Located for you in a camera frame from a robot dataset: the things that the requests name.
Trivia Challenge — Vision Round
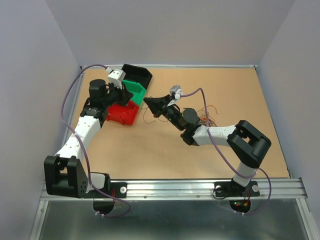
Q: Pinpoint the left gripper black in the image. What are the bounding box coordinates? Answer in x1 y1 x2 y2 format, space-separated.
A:
103 81 134 108

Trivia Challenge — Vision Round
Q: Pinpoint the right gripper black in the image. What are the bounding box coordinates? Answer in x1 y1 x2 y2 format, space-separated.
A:
143 94 185 132

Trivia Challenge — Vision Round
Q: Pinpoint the single thin dark cable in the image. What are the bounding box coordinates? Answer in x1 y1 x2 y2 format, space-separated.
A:
138 96 171 125

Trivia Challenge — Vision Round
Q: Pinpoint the cable bundle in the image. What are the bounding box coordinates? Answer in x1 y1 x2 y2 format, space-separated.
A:
193 104 221 127

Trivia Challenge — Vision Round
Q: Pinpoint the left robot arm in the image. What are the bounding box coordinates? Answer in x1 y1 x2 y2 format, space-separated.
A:
44 79 133 198

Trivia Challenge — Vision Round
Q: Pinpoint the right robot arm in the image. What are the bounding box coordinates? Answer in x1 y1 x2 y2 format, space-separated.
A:
143 95 272 199

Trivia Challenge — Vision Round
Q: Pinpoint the green plastic bin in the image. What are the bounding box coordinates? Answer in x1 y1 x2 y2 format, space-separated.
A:
122 79 147 107

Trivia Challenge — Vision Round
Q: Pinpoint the red plastic bin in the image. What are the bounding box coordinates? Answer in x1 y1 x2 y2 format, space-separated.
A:
106 100 140 126

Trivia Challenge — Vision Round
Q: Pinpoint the black plastic bin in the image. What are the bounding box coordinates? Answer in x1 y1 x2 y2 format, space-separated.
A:
121 64 153 90

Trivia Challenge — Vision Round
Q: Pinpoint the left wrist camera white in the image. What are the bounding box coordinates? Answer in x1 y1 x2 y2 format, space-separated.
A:
107 69 126 85

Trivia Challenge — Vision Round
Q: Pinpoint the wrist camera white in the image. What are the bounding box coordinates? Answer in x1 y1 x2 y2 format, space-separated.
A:
107 69 126 85
169 85 183 102

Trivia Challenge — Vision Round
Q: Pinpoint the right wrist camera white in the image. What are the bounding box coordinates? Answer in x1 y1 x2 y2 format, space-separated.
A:
169 85 183 102

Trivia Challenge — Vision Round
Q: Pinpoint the aluminium mounting rail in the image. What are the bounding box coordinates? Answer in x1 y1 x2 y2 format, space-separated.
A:
39 177 308 201

